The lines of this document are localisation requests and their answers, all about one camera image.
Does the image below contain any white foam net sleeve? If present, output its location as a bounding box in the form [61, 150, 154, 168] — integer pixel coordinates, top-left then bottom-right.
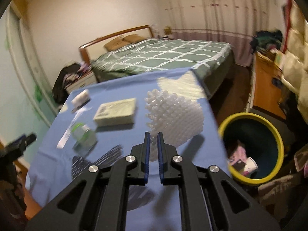
[145, 89, 205, 162]

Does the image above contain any clear bottle green cap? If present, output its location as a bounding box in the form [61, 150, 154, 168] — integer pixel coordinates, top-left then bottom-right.
[71, 123, 97, 156]

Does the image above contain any wooden headboard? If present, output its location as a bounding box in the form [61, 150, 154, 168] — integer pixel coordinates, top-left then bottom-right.
[78, 25, 155, 65]

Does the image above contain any clothes heap on desk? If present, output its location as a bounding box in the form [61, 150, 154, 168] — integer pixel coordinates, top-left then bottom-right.
[250, 30, 283, 53]

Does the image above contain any cream puffer jacket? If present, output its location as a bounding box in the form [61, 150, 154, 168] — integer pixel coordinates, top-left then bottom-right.
[282, 0, 307, 121]

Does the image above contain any brown pillow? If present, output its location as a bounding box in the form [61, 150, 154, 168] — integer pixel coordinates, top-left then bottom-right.
[104, 37, 130, 52]
[123, 34, 147, 43]

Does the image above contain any blue star tablecloth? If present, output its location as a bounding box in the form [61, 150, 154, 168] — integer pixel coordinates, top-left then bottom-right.
[25, 67, 232, 231]

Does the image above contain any sliding wardrobe door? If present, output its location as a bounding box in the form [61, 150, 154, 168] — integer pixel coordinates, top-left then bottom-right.
[1, 4, 58, 163]

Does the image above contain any bed with green quilt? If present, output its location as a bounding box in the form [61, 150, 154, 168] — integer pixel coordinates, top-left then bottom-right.
[91, 38, 235, 98]

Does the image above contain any right brown pillow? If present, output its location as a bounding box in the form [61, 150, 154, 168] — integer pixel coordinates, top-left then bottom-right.
[123, 34, 147, 43]

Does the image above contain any tissue box on far nightstand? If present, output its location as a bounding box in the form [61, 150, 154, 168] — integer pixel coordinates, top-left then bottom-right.
[164, 26, 172, 35]

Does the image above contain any white green medicine box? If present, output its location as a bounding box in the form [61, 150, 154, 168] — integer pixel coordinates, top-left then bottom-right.
[93, 98, 137, 127]

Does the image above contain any yellow rim trash bin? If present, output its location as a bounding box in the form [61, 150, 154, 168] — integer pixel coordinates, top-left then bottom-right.
[218, 113, 285, 186]

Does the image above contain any pink strawberry milk carton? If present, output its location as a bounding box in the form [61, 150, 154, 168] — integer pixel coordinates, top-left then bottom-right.
[228, 141, 247, 172]

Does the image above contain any left brown pillow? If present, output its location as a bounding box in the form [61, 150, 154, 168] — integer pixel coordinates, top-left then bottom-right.
[104, 37, 130, 52]

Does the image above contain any wooden desk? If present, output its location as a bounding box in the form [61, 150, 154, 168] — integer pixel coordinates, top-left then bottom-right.
[246, 52, 286, 121]

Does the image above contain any white nightstand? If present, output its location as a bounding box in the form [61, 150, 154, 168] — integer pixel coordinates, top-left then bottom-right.
[65, 71, 97, 94]

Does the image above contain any pink white curtain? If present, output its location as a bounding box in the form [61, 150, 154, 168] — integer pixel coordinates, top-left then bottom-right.
[159, 0, 287, 66]

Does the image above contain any white yogurt cup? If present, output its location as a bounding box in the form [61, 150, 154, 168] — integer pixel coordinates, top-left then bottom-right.
[242, 157, 258, 177]

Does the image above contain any small white pill bottle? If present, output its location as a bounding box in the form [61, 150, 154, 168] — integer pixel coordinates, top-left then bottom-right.
[71, 89, 90, 108]

